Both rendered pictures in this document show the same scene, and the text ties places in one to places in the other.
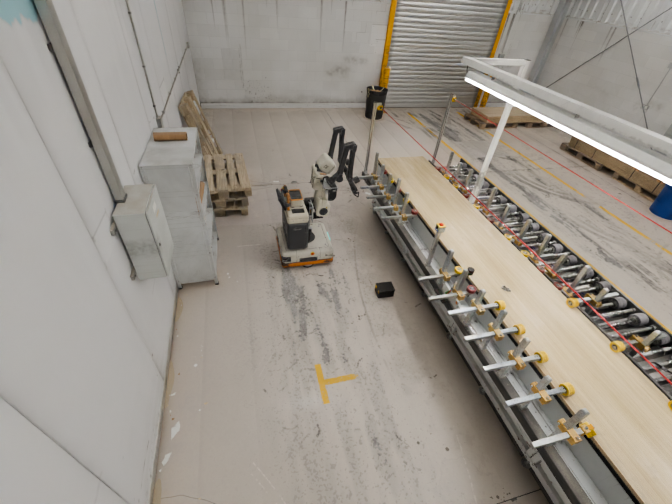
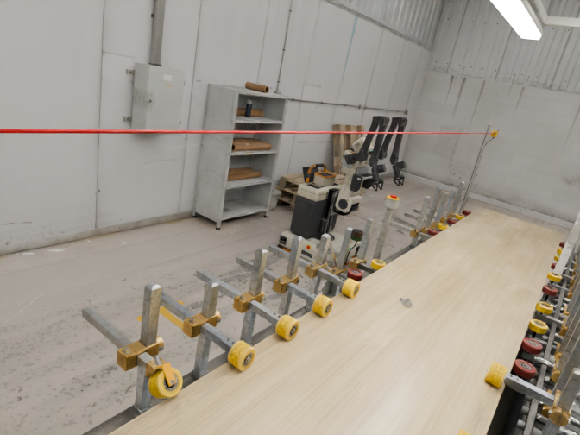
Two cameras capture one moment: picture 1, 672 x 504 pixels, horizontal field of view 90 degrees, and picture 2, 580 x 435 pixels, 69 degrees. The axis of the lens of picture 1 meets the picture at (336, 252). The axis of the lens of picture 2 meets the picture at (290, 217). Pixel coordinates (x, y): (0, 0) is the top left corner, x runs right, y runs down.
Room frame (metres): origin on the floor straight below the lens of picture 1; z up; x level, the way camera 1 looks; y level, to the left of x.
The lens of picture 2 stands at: (0.58, -2.58, 1.83)
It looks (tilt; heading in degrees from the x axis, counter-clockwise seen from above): 19 degrees down; 51
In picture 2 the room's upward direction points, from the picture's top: 11 degrees clockwise
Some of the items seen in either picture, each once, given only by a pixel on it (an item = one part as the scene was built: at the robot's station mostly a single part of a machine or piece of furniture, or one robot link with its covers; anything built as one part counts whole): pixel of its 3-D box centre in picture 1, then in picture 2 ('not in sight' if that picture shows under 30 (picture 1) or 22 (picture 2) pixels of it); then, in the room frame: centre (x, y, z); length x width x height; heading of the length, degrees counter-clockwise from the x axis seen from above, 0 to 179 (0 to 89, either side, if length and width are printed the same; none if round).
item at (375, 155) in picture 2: (351, 162); (378, 141); (3.39, -0.07, 1.40); 0.11 x 0.06 x 0.43; 18
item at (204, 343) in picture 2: (532, 395); (204, 339); (1.21, -1.44, 0.86); 0.04 x 0.04 x 0.48; 18
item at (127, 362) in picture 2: (568, 431); (141, 351); (0.95, -1.52, 0.95); 0.14 x 0.06 x 0.05; 18
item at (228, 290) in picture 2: (513, 362); (240, 297); (1.40, -1.34, 0.95); 0.50 x 0.04 x 0.04; 108
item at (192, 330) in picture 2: (540, 392); (202, 322); (1.19, -1.44, 0.95); 0.14 x 0.06 x 0.05; 18
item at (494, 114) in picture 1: (515, 114); not in sight; (9.96, -4.62, 0.23); 2.41 x 0.77 x 0.17; 110
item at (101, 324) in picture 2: (556, 438); (116, 337); (0.90, -1.43, 0.95); 0.36 x 0.03 x 0.03; 108
